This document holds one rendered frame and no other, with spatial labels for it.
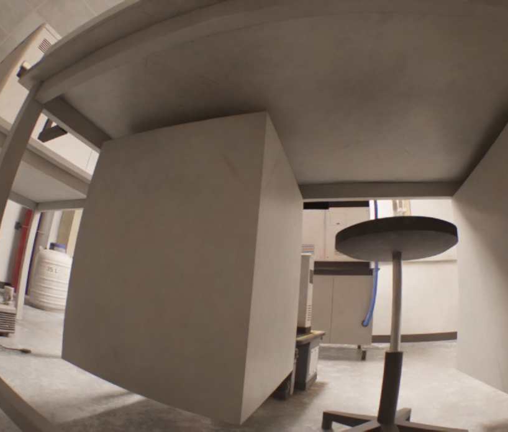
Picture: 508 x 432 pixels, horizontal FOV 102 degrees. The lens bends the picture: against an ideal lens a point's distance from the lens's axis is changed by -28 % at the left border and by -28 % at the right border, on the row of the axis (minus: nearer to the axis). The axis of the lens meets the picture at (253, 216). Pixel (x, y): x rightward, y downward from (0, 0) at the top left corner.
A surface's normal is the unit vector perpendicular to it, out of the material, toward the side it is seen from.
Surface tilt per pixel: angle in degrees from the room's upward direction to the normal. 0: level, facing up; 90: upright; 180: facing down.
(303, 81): 180
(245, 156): 90
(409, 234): 154
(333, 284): 90
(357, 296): 90
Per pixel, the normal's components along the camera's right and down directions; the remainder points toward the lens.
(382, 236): -0.37, 0.72
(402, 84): -0.08, 0.95
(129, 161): -0.30, -0.32
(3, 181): 0.95, -0.01
